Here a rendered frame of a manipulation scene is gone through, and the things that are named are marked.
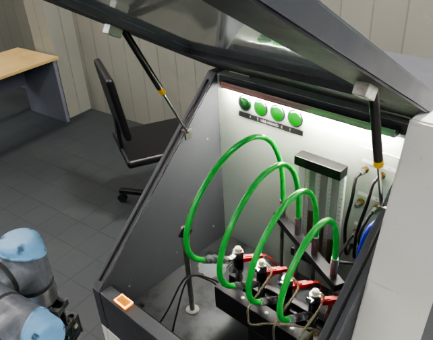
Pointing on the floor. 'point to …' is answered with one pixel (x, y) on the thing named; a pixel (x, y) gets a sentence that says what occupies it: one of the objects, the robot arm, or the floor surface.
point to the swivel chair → (135, 133)
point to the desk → (30, 79)
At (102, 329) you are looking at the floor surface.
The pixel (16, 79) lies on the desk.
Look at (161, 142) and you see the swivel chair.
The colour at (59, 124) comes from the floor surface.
